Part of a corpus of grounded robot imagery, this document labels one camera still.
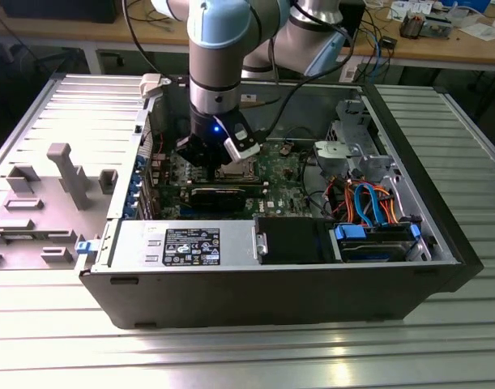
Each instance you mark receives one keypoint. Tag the blue card retention clip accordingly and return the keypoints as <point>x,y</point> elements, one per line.
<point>140,163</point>
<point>136,180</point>
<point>129,211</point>
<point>131,198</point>

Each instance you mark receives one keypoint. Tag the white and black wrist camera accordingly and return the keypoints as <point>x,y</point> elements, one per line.
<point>241,139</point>

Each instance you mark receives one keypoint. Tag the green RAM stick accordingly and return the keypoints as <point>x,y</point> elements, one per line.
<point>227,188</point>

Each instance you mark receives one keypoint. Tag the grey metal box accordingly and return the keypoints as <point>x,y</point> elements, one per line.
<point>437,26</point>

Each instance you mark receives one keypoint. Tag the silver metal drive cage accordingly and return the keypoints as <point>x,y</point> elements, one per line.
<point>364,162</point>

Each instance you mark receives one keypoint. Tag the hard disk in blue carrier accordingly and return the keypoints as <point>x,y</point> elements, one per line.
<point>348,235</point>

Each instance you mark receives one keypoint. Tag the beige plastic case clip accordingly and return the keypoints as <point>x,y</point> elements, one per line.
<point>150,83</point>

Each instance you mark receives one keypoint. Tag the metal CPU cooler heat sink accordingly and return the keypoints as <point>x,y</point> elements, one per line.
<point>411,27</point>

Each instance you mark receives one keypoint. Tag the grey plastic parts rack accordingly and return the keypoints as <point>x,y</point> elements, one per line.
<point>36,219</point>

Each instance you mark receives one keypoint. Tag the black drive bay box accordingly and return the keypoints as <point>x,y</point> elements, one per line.
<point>287,243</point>

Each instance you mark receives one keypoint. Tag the wooden desk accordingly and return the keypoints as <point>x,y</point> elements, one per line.
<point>109,34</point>

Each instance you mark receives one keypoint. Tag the small black adapter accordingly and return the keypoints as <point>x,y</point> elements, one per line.
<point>389,42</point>

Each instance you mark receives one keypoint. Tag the black and silver PC case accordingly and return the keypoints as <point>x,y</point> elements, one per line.
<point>271,296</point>

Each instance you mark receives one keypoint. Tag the CPU socket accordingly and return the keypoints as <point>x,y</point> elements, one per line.
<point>235,177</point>

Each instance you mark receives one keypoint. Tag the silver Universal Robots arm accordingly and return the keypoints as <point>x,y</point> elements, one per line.
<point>214,69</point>

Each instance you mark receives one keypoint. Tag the silver power supply box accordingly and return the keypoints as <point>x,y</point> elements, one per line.
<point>129,247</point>

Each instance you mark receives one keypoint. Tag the white paper sheets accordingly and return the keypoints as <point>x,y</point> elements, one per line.
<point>482,31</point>

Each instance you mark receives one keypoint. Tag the green motherboard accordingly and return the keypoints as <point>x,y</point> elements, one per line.
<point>283,190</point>

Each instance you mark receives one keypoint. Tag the black graphics card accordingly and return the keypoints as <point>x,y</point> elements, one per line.
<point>216,200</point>

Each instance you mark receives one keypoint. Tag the blue plastic case latch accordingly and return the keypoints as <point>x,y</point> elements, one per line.
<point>85,248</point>

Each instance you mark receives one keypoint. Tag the black computer case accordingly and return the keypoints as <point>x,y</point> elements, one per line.
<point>61,10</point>

